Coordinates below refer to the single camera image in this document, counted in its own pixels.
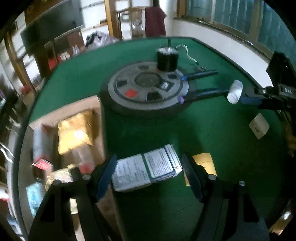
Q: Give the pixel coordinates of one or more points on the silver red-ended carton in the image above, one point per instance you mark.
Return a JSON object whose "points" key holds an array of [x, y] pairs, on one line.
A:
{"points": [[43, 147]]}

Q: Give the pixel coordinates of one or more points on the dark red hanging cloth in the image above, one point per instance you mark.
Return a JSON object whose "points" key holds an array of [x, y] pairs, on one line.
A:
{"points": [[154, 22]]}

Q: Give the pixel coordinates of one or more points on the flat cardboard tray box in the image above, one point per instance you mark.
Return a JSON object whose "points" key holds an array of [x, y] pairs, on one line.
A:
{"points": [[27, 173]]}

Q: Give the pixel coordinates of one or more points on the black pen purple band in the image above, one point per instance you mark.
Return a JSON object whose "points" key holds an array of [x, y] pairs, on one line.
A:
{"points": [[203, 94]]}

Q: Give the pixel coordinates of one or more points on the white square charger block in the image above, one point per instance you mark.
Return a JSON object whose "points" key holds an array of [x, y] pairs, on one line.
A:
{"points": [[259, 126]]}

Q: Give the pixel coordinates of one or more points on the cream round-dial compact case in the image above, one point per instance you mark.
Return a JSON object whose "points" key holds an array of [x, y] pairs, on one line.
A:
{"points": [[63, 175]]}

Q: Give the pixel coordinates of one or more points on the white pill bottle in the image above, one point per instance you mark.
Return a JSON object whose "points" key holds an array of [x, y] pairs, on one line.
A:
{"points": [[235, 92]]}

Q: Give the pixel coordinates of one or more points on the black television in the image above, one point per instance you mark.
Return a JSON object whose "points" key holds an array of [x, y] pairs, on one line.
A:
{"points": [[54, 22]]}

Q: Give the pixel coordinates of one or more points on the white green medicine carton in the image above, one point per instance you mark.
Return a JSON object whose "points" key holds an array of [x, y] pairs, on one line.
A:
{"points": [[142, 170]]}

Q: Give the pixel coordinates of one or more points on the yellow foil packet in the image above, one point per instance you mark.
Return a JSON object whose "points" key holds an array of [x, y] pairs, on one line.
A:
{"points": [[75, 131]]}

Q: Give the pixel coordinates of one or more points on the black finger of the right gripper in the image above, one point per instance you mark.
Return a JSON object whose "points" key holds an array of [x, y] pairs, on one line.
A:
{"points": [[254, 91], [253, 101]]}

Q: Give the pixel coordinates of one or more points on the grey round weight plate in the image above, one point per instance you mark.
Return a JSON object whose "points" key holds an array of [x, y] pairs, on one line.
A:
{"points": [[142, 91]]}

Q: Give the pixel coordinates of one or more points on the clear red-label bottle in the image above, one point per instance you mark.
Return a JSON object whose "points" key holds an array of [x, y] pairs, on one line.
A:
{"points": [[83, 158]]}

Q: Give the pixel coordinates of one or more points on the plastic bag pile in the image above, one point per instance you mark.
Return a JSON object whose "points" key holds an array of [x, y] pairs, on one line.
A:
{"points": [[99, 39]]}

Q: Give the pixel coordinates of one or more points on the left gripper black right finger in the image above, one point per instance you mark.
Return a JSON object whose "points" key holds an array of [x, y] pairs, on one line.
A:
{"points": [[196, 175]]}

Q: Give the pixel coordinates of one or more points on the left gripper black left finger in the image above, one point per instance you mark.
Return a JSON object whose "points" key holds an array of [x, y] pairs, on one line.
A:
{"points": [[106, 171]]}

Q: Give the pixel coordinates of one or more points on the black pen blue band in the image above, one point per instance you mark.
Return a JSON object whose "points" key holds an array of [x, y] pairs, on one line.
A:
{"points": [[199, 74]]}

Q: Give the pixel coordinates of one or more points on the black cylindrical motor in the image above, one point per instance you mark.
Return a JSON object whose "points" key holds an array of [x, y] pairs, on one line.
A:
{"points": [[167, 58]]}

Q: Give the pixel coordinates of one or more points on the teal cartoon tissue pack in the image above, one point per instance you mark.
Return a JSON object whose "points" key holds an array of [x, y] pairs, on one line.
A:
{"points": [[35, 195]]}

